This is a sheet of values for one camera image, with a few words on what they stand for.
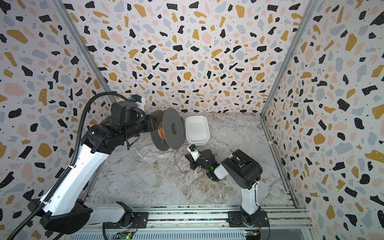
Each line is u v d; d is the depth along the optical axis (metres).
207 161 0.73
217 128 1.13
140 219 0.73
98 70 0.95
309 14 0.73
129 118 0.46
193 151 0.81
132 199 0.80
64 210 0.38
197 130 1.12
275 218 0.76
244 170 0.52
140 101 0.56
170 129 0.67
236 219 0.74
